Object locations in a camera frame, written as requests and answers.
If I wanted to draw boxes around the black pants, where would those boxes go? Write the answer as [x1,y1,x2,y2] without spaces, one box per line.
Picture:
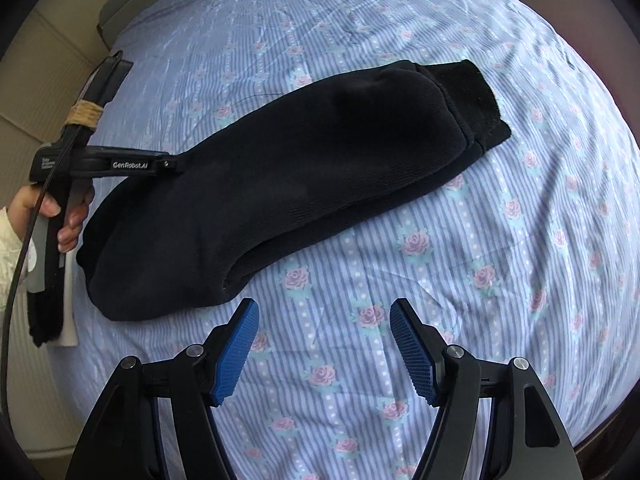
[77,61,511,322]

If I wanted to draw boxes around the white sleeve forearm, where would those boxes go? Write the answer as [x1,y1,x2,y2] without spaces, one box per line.
[0,208,37,313]

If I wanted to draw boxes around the left hand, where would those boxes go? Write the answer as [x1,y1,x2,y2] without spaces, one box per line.
[6,184,94,254]

